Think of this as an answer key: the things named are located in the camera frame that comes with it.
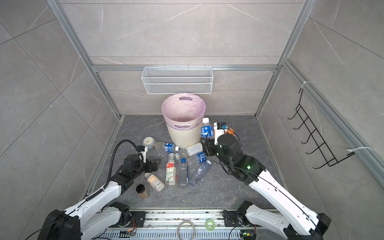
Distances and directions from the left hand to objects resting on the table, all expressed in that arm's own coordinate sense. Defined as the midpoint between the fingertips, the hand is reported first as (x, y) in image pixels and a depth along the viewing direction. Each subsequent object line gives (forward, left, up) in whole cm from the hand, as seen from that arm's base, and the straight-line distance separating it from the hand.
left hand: (154, 156), depth 86 cm
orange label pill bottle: (-14, -2, -4) cm, 15 cm away
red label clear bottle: (-8, -10, -3) cm, 13 cm away
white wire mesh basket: (+47, -12, +20) cm, 53 cm away
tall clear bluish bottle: (-8, -27, -8) cm, 29 cm away
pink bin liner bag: (+30, -18, +7) cm, 36 cm away
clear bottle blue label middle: (0, -27, -4) cm, 28 cm away
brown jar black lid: (-19, +3, 0) cm, 20 cm away
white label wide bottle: (+6, -24, -3) cm, 25 cm away
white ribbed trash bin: (+10, -17, +4) cm, 20 cm away
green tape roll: (-34, -32, -9) cm, 48 cm away
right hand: (-4, -29, +20) cm, 36 cm away
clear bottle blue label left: (+9, -8, -5) cm, 13 cm away
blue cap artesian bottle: (-7, -16, -9) cm, 20 cm away
